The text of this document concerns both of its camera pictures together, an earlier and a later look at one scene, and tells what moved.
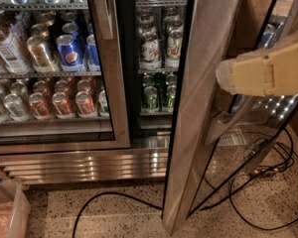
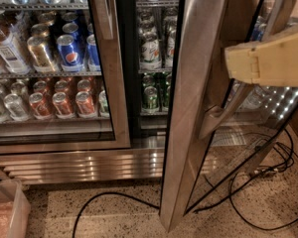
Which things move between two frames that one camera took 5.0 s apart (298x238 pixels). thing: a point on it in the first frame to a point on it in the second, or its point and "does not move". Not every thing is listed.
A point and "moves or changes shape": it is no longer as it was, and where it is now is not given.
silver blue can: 268,36 to 258,29
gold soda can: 41,55 does not move
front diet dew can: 150,52 does not move
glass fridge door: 217,140 moves or changes shape
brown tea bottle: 3,44 does not move
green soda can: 150,104 does not move
